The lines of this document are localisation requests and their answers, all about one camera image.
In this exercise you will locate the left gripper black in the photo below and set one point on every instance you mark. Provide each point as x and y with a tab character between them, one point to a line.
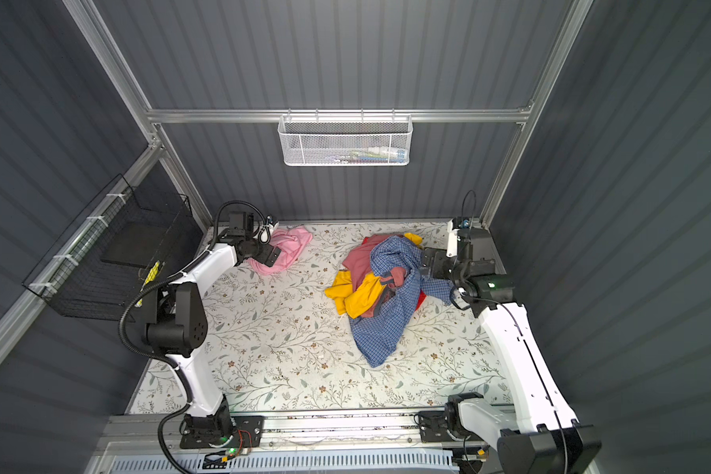
266	249

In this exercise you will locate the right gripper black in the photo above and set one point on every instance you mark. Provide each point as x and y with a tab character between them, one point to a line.
438	256

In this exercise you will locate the pink cloth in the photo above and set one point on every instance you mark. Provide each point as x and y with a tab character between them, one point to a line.
292	243

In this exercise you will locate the maroon cloth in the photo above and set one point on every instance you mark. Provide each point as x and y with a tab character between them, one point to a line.
358	262

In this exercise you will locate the blue checkered cloth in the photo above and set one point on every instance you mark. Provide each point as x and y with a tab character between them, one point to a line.
397	262

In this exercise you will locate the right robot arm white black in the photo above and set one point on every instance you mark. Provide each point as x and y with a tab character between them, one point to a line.
543	434

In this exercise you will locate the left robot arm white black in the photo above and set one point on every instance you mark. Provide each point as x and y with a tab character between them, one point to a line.
167	322

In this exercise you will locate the red cloth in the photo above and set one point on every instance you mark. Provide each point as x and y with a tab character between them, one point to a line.
422	297

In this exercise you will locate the yellow green object in basket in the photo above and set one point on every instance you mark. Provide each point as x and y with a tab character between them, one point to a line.
152	274

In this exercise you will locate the floral table mat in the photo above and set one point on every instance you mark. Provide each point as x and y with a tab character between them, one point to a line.
278	343

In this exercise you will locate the yellow shirt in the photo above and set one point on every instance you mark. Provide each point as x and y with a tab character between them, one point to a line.
362	303

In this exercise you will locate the items in white basket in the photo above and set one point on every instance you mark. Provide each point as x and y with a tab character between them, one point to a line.
373	155

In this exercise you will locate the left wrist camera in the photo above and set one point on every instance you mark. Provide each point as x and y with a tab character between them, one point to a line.
265	233

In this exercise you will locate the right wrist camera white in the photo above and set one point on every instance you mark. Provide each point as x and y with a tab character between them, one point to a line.
456	225

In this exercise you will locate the white wire mesh basket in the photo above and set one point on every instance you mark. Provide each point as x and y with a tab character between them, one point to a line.
308	143

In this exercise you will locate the black wire basket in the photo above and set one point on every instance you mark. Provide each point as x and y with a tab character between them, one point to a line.
98	268

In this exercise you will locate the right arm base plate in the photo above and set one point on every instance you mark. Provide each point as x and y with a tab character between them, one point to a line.
439	426

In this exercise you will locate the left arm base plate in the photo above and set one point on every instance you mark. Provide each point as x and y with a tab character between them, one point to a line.
213	432

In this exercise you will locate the white ventilated cable duct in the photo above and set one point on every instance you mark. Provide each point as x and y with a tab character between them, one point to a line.
325	461

